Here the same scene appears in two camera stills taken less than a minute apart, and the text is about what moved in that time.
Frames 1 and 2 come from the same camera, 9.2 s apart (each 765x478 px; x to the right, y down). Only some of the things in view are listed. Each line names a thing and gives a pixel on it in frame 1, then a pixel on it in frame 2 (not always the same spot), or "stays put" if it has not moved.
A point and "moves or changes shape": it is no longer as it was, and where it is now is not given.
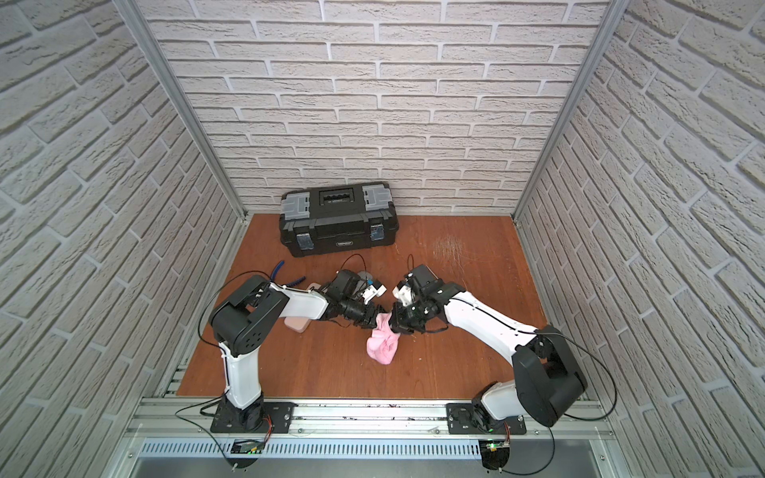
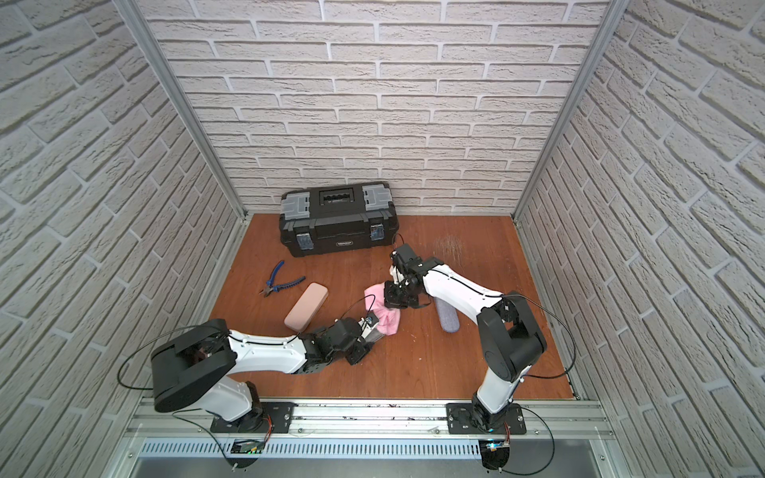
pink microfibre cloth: x=382 y=344 moves or changes shape
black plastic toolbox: x=337 y=217 stays put
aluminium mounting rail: x=191 y=420 stays put
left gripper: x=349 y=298 → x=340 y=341
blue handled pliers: x=279 y=267 stays put
